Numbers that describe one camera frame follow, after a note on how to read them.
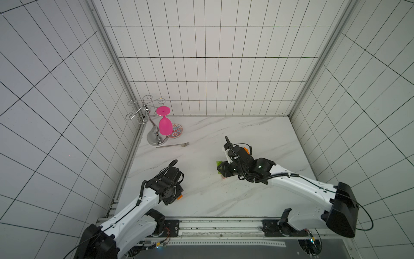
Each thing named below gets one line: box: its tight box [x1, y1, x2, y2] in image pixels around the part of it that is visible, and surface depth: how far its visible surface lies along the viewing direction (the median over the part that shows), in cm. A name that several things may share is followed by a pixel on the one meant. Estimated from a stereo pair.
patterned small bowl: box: [167, 123, 184, 139], surface depth 112 cm
